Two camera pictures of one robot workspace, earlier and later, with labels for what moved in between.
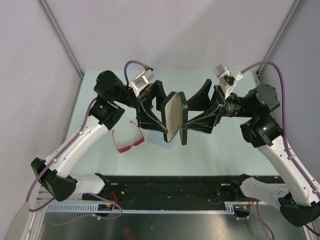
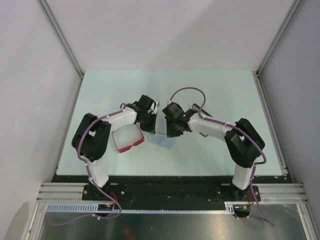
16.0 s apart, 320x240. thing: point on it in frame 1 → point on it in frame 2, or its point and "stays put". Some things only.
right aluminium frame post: x=294 y=7 stays put
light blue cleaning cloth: x=158 y=137 stays put
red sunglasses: x=136 y=143 stays put
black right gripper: x=205 y=122 → x=170 y=132
